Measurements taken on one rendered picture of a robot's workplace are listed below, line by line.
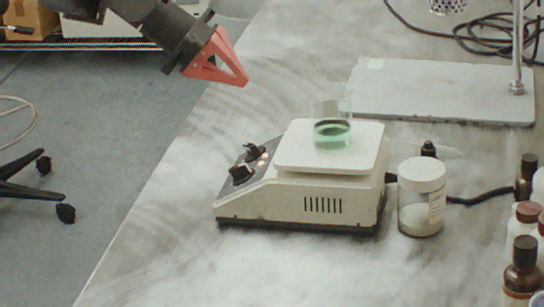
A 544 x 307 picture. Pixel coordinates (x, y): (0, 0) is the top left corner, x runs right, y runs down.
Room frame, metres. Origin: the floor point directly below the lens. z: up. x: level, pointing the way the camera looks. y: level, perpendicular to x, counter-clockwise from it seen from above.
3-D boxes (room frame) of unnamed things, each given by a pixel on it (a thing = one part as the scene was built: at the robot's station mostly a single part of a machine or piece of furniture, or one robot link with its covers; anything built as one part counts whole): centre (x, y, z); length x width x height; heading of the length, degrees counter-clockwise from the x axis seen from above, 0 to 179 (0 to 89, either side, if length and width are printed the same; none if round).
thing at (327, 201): (1.11, -0.05, 0.79); 0.22 x 0.13 x 0.08; 75
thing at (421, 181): (1.04, -0.18, 0.79); 0.06 x 0.06 x 0.08
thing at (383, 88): (1.40, -0.27, 0.76); 0.30 x 0.20 x 0.01; 75
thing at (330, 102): (1.10, -0.08, 0.87); 0.06 x 0.05 x 0.08; 27
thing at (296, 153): (1.11, -0.07, 0.83); 0.12 x 0.12 x 0.01; 75
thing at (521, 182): (1.03, -0.31, 0.79); 0.04 x 0.04 x 0.09
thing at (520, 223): (0.92, -0.28, 0.79); 0.05 x 0.05 x 0.09
